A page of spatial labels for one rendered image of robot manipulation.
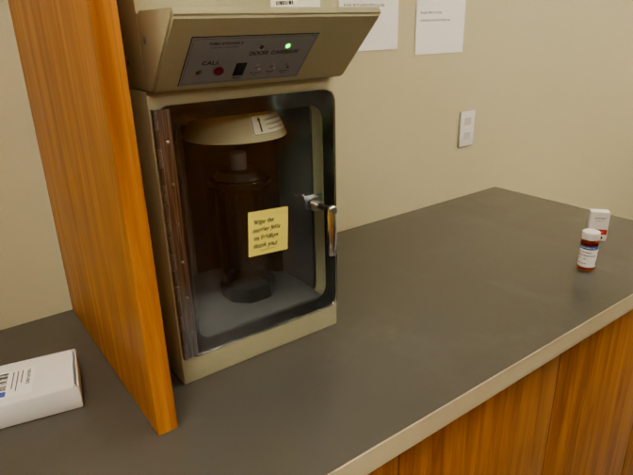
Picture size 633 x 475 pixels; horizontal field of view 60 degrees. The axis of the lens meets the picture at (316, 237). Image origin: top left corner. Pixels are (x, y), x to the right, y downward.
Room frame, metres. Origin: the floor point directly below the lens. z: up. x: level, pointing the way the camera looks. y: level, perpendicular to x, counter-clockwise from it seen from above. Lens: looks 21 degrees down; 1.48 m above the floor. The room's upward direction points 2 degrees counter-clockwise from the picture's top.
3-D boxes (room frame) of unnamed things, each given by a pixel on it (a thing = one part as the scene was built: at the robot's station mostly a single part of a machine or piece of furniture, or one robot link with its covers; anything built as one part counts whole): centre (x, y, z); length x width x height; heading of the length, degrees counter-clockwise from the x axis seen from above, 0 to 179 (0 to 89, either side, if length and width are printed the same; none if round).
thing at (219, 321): (0.84, 0.09, 1.19); 0.30 x 0.01 x 0.40; 125
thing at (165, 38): (0.80, 0.06, 1.46); 0.32 x 0.11 x 0.10; 126
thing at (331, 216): (0.88, -0.02, 1.17); 0.05 x 0.03 x 0.10; 35
